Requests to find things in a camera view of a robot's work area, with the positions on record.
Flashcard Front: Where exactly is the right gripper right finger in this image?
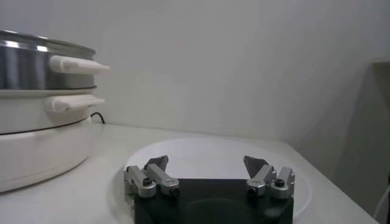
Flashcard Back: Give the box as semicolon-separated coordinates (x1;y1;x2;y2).
243;155;296;200

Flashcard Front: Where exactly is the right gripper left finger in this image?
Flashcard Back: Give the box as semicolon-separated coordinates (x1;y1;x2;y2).
123;155;181;201

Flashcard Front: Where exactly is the white round plate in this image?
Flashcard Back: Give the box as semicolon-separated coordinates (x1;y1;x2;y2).
121;136;313;220

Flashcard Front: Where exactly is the steel steamer basket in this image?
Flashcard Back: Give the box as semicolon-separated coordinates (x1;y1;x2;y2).
0;29;111;91

